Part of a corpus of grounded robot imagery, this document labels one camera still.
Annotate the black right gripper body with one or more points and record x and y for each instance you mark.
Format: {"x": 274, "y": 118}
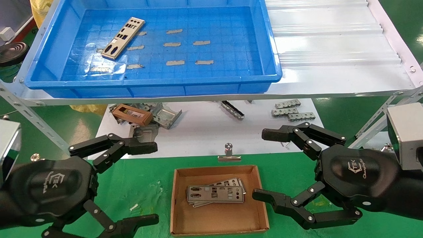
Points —
{"x": 357, "y": 175}

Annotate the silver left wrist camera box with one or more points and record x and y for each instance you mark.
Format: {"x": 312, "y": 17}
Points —
{"x": 8, "y": 145}

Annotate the small white paper scrap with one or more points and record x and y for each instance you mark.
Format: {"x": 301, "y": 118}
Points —
{"x": 134, "y": 207}

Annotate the narrow gray metal strip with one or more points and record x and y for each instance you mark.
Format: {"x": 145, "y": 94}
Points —
{"x": 233, "y": 110}

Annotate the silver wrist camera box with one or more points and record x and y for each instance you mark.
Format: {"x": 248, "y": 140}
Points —
{"x": 408, "y": 132}
{"x": 8, "y": 145}

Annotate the white raised shelf board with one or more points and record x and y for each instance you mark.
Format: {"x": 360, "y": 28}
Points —
{"x": 330, "y": 82}

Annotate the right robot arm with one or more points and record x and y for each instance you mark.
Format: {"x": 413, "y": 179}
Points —
{"x": 409, "y": 195}

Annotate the green table mat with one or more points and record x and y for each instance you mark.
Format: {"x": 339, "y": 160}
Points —
{"x": 148, "y": 178}

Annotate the brown cardboard box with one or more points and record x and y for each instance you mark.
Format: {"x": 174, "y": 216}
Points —
{"x": 218, "y": 218}

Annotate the black round disc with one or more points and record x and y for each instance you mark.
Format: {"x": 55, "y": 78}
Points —
{"x": 11, "y": 53}

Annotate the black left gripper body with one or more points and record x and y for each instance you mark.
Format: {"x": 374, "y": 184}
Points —
{"x": 49, "y": 188}

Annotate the yellow plastic bag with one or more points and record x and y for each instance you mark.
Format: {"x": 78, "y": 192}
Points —
{"x": 39, "y": 13}
{"x": 87, "y": 109}

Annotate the white flat board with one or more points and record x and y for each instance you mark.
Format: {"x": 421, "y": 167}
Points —
{"x": 205, "y": 132}

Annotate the brown rectangular frame part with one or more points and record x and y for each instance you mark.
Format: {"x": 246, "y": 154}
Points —
{"x": 145, "y": 119}

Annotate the gray folded metal bracket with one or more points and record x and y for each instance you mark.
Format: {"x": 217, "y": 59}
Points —
{"x": 168, "y": 119}

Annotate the translucent corrugated plastic sheet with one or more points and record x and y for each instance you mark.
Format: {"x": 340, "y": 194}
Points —
{"x": 330, "y": 33}

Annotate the perforated steel angle brace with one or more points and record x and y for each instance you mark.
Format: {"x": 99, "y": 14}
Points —
{"x": 19, "y": 106}
{"x": 370, "y": 124}

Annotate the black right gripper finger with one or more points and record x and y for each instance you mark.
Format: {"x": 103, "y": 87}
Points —
{"x": 284, "y": 203}
{"x": 290, "y": 134}

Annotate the small white box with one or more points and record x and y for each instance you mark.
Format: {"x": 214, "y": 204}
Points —
{"x": 6, "y": 33}

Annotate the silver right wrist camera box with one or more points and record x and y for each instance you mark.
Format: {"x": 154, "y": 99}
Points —
{"x": 408, "y": 132}

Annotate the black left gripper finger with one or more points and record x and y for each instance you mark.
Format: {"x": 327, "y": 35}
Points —
{"x": 132, "y": 224}
{"x": 114, "y": 145}

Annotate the blue plastic tray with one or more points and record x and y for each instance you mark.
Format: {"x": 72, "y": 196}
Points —
{"x": 214, "y": 79}

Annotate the silver metal I/O shield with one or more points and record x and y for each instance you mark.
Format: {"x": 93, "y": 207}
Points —
{"x": 216, "y": 199}
{"x": 118, "y": 44}
{"x": 238, "y": 181}

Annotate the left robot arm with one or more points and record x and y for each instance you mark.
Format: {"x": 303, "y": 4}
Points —
{"x": 4, "y": 208}

